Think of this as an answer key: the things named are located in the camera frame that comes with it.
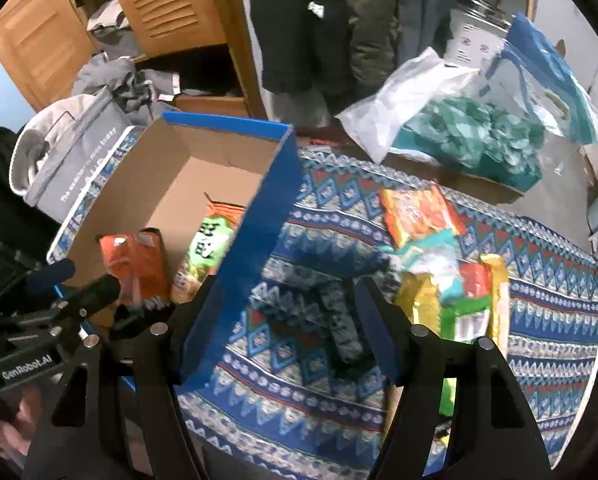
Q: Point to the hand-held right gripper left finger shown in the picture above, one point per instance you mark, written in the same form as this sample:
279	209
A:
149	365

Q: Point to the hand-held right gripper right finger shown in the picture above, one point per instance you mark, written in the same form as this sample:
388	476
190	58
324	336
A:
379	330

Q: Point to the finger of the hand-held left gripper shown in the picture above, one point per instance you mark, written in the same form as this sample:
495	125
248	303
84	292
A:
54	275
91	295

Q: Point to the teal snack packet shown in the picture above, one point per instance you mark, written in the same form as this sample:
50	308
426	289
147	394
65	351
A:
434	260

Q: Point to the yellow snack packet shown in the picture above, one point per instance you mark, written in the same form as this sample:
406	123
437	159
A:
496	300

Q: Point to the blue cardboard box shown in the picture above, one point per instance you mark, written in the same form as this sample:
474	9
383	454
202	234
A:
179	175

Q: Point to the person's left hand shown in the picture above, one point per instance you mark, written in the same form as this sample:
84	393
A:
6	430

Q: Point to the dark cloth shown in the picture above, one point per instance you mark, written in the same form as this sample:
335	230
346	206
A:
9	195

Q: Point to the red snack packet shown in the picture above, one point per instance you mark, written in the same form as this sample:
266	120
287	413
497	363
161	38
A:
475	280

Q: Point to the orange striped snack packet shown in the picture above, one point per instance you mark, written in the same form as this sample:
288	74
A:
414	215

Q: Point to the green and orange snack packet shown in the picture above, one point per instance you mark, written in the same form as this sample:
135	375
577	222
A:
204	245

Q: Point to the grey tote bag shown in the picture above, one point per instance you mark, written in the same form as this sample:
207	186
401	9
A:
89	155

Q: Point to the patterned blue tablecloth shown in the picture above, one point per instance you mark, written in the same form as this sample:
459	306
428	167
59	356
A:
329	200

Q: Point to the grey clothes pile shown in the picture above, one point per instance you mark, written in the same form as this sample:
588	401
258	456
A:
124	80

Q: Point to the bin of green packets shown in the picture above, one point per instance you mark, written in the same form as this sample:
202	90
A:
459	130

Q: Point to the wooden louvered door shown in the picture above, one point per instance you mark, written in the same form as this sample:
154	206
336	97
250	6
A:
164	5

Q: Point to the blue and white plastic bag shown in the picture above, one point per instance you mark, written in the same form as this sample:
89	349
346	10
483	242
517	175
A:
529	70

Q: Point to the olive hanging jacket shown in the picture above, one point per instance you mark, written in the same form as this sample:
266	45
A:
374	25

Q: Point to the metal container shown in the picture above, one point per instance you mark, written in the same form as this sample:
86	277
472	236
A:
471	35

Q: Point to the black hanging jacket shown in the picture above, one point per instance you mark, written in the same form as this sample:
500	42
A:
299	25

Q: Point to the grey hanging jacket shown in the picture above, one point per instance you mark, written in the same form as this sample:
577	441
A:
434	0

